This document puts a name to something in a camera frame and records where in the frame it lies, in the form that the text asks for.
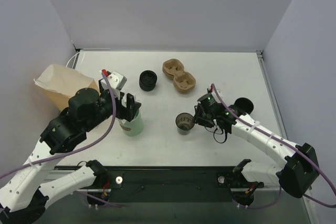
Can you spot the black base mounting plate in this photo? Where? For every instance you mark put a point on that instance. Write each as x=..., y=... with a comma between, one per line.
x=177, y=184

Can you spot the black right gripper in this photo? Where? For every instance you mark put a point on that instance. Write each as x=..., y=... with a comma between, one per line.
x=201, y=115

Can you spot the black paper coffee cup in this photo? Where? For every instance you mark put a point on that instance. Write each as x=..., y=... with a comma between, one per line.
x=184, y=123

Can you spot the brown pulp cup carriers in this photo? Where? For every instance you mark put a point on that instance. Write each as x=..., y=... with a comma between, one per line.
x=183, y=81

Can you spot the green straw holder cup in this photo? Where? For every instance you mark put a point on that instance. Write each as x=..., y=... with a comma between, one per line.
x=134, y=127

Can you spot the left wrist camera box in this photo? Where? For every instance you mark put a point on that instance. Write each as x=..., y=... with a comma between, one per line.
x=116, y=80

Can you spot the brown paper bag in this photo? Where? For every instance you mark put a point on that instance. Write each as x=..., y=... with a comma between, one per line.
x=59, y=83

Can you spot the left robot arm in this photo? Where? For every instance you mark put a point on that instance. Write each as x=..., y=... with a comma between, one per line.
x=26, y=196

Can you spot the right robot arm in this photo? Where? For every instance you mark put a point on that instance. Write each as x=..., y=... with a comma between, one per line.
x=295, y=166

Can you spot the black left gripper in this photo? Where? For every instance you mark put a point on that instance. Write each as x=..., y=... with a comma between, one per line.
x=125, y=106

